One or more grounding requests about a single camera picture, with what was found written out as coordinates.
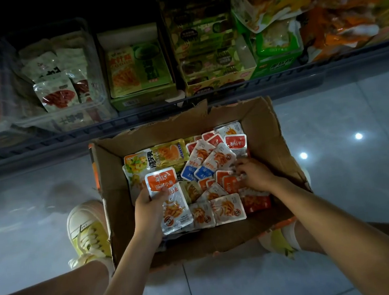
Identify person's right hand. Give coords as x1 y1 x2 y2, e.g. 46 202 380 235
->
231 153 284 198

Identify green snack packets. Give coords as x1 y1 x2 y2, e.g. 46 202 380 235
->
234 8 308 80

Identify brown cardboard box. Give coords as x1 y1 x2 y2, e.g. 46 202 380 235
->
84 90 319 272

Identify person's left hand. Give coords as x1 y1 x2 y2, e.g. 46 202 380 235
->
129 183 177 246

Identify grey metal store shelf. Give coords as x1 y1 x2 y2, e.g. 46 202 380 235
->
0 0 389 179

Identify pile of snack packets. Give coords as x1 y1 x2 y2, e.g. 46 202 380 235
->
118 118 275 239

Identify person's left shoe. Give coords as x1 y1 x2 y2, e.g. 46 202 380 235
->
61 199 116 280

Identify person's left forearm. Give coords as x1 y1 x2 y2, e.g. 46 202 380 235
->
76 233 170 295

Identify person's right shoe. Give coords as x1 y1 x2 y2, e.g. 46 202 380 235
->
258 219 306 261

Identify person's shoe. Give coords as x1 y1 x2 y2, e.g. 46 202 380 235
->
258 219 306 261
61 199 116 280

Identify handful of white orange-top packets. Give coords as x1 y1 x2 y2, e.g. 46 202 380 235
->
143 164 197 237

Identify green orange display carton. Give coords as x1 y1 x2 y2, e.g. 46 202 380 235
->
96 20 185 115

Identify pile of orange yellow packets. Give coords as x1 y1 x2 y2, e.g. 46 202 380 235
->
230 0 389 71

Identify person's right forearm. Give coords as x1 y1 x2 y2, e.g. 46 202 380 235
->
268 166 389 295

